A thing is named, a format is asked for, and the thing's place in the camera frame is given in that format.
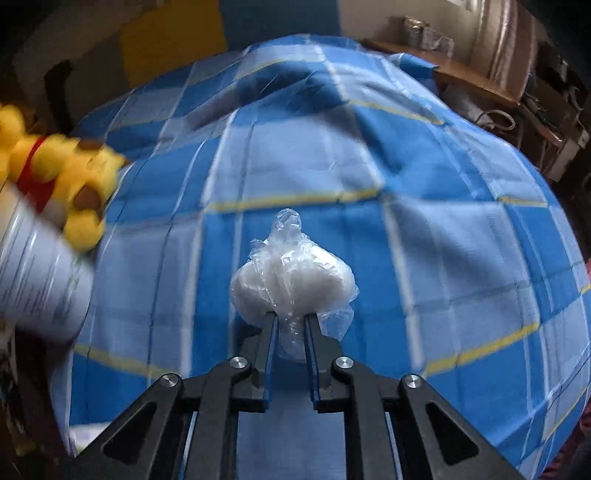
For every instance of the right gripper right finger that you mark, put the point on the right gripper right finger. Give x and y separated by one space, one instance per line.
395 428

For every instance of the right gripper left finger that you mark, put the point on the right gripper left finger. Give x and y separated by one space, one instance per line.
185 428

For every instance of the white cotton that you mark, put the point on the white cotton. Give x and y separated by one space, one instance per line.
291 276

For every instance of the silver metal can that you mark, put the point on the silver metal can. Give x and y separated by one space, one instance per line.
45 286

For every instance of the yellow bear plush toy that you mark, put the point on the yellow bear plush toy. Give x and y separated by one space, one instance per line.
67 180

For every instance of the blue plaid bed sheet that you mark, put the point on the blue plaid bed sheet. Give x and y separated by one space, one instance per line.
467 267

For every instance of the wooden side table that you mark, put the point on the wooden side table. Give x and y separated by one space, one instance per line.
451 72

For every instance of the multicolour upholstered headboard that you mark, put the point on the multicolour upholstered headboard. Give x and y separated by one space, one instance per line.
97 50

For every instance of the items on side table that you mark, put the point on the items on side table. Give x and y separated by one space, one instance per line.
419 34

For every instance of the beige curtain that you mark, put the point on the beige curtain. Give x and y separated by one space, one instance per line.
506 46

